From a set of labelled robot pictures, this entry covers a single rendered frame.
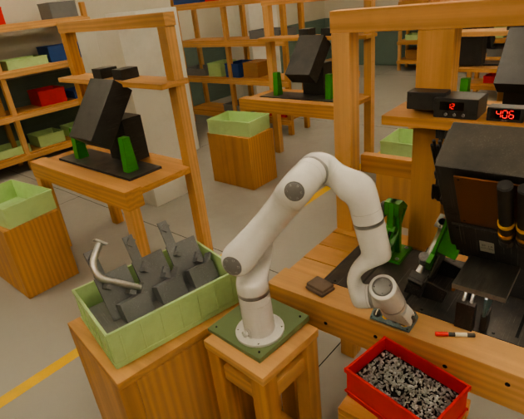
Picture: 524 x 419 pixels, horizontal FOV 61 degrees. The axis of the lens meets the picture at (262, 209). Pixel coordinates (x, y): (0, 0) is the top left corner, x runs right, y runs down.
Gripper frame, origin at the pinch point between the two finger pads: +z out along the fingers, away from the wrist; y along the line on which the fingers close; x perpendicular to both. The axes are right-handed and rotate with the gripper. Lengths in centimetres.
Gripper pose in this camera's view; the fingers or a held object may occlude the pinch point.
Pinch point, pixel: (402, 319)
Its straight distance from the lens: 170.1
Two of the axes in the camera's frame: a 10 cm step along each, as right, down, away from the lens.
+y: 7.8, 2.0, -5.9
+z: 4.3, 5.1, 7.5
